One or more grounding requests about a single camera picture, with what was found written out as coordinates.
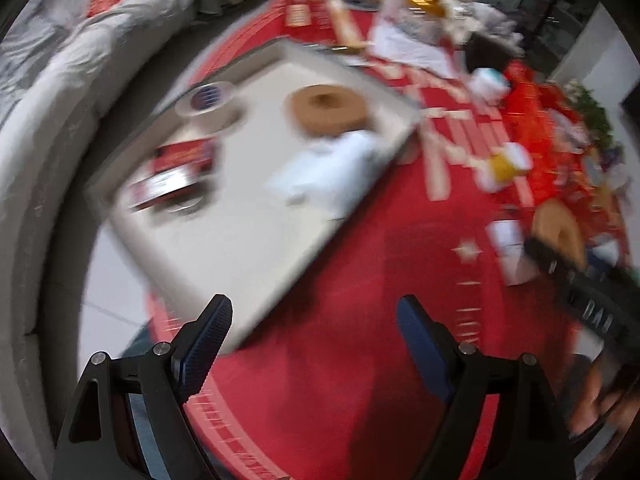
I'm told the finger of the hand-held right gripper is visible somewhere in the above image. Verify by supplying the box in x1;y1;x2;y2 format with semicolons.
586;247;622;270
523;236;576;281

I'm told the green plant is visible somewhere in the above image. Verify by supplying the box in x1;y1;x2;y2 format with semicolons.
565;80;616;148

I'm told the white jar with teal lid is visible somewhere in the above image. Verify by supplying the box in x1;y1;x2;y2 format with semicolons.
470;67;511;103

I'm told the white sofa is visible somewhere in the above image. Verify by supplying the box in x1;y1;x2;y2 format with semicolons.
0;0;201;461

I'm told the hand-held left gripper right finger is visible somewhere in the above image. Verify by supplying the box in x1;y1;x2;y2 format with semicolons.
396;295;576;480

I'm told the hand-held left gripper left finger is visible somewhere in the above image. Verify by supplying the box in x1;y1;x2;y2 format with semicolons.
52;294;234;480

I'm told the grey shallow tray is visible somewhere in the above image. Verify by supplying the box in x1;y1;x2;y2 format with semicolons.
85;40;426;356

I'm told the clear tape roll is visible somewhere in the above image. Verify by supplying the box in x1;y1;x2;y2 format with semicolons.
175;81;246;133

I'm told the red and white packet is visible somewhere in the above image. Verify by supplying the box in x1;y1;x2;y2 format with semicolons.
125;167;201;211

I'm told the gold foil packet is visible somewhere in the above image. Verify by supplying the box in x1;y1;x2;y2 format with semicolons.
407;0;448;16

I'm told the white jar with yellow label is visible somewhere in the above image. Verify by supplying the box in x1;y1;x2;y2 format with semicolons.
475;141;533;193

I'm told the person's right hand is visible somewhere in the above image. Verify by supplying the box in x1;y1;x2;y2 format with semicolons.
567;350;640;438

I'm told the white paper sheet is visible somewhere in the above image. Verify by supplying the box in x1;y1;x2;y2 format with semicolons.
370;25;453;78

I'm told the tan foam ring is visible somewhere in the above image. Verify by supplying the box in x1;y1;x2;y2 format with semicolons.
531;202;587;268
285;85;370;136

